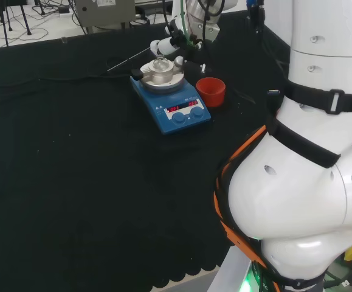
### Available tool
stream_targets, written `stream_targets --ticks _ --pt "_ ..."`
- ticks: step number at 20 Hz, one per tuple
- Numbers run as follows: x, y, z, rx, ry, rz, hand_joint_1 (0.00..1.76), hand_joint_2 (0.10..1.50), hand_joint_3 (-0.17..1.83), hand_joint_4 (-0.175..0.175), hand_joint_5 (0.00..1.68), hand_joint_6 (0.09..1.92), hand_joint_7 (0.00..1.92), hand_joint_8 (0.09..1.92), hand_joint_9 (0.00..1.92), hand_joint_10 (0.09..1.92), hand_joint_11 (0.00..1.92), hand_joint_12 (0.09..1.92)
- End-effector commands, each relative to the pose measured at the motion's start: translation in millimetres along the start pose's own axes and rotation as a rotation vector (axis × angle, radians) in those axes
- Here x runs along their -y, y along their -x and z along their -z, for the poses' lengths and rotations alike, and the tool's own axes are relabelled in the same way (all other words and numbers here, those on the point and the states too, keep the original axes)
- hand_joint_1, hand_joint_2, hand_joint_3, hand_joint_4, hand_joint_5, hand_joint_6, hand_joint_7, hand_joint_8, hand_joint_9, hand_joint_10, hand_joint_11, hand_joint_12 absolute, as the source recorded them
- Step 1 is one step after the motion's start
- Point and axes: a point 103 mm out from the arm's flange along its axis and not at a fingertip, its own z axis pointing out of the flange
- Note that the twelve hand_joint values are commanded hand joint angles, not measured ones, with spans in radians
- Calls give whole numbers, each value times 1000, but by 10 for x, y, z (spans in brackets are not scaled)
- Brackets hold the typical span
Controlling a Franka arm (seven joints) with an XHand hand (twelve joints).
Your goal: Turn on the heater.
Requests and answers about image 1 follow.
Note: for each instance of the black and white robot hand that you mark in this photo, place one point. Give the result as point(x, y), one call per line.
point(166, 45)

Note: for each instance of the grey metal cabinet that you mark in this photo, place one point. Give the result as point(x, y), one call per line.
point(105, 12)

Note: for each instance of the small white clip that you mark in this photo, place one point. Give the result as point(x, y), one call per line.
point(203, 68)

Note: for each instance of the black bench cloth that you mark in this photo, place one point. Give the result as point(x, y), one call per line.
point(87, 167)

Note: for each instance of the clear round-bottom glass flask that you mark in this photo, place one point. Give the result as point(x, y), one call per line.
point(161, 64)

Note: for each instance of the red plastic cup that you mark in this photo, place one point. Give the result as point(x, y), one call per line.
point(210, 91)

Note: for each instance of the small clear plastic clip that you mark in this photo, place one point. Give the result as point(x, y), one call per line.
point(64, 39)

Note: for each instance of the thin metal probe rod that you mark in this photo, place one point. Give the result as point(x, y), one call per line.
point(127, 59)

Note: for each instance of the black tripod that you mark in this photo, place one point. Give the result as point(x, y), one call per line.
point(7, 18)

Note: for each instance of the heater with blue base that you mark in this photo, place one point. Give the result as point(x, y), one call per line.
point(175, 105)

